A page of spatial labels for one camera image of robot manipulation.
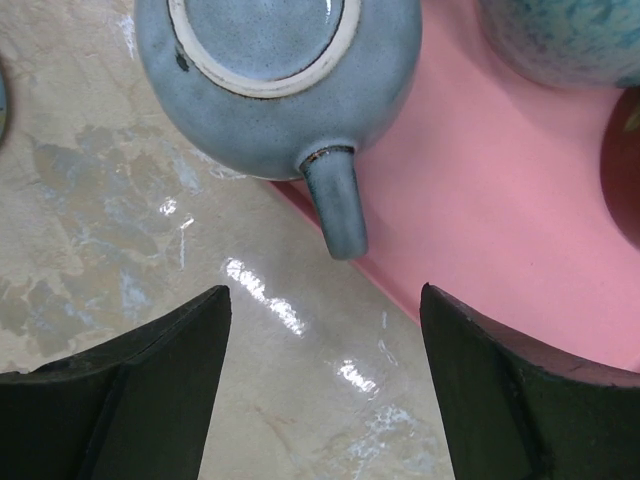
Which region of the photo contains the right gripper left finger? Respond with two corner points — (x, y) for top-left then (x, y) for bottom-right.
(1, 286), (232, 479)

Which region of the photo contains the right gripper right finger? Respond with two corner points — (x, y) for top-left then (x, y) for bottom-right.
(420, 284), (639, 479)

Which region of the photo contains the dark red mug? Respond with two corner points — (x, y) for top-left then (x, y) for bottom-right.
(600, 87), (639, 247)

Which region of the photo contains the grey-blue mug front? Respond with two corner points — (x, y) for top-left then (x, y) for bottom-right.
(134, 0), (423, 260)

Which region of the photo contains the blue butterfly mug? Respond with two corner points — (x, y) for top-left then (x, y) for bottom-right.
(0, 65), (12, 144)

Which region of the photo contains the teal mug back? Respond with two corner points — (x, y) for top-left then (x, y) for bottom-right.
(477, 0), (639, 88)

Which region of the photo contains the pink tray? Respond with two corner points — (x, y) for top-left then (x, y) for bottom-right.
(269, 0), (640, 374)

